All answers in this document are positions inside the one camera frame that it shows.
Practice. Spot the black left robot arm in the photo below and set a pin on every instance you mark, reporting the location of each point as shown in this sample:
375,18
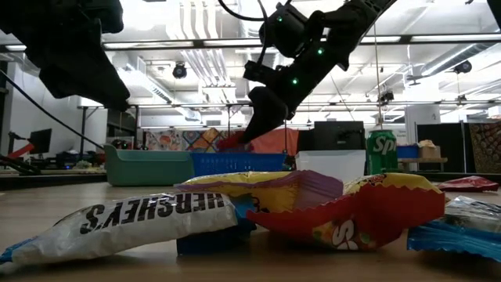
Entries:
70,51

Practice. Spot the long ceiling light bar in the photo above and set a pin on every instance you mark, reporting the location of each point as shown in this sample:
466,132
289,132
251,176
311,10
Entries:
450,38

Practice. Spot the colourful patchwork quilt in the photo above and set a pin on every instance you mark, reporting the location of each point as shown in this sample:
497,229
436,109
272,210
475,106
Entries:
184,141

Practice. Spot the teal plastic bin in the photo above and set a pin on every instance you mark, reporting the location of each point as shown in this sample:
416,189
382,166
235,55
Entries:
148,170

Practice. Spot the wooden shelf board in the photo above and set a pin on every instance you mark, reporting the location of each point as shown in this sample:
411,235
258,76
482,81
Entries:
422,160

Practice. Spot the black partition panel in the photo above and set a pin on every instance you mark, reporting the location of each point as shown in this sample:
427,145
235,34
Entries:
454,149

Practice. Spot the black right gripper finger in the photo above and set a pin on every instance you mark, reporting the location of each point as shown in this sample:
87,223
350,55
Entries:
266,109

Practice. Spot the brown patterned wall hanging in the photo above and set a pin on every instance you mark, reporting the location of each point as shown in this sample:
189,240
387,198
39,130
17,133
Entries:
487,149

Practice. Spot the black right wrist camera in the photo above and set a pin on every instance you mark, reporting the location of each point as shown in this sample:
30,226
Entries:
258,73

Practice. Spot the brown cardboard box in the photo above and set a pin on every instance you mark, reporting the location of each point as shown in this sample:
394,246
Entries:
429,152

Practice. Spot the green Sprite can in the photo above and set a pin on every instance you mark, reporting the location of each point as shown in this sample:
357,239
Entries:
381,156

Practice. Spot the black monitor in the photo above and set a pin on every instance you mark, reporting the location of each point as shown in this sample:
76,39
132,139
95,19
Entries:
41,141

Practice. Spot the orange cloth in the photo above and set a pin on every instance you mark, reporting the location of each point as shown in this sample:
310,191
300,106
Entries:
274,141

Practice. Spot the white blue Hershey's bar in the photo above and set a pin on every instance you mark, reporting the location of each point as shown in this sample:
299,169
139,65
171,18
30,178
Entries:
137,227
462,235

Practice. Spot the yellow Sour Patch pack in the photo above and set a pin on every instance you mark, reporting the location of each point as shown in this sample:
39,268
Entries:
403,181
266,192

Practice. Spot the blue storage bin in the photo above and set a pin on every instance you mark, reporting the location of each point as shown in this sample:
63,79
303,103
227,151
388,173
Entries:
407,152

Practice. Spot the clear plastic container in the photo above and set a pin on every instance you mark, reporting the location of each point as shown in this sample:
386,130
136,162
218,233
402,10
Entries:
332,164

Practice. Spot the silver ventilation duct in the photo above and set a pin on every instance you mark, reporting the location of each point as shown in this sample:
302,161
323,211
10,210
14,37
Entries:
458,58

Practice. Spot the red Skittles pack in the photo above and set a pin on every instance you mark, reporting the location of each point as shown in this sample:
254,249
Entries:
372,211
231,143
469,184

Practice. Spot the blue plastic mesh basket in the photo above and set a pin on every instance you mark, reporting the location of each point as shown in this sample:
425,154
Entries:
235,164

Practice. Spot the black ceiling spotlight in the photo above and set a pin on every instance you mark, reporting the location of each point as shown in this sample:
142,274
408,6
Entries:
386,96
463,66
179,70

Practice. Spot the black equipment box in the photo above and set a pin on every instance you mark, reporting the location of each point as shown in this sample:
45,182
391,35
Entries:
338,135

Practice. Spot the white pillar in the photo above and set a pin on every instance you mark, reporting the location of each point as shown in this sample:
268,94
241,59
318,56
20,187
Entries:
422,117

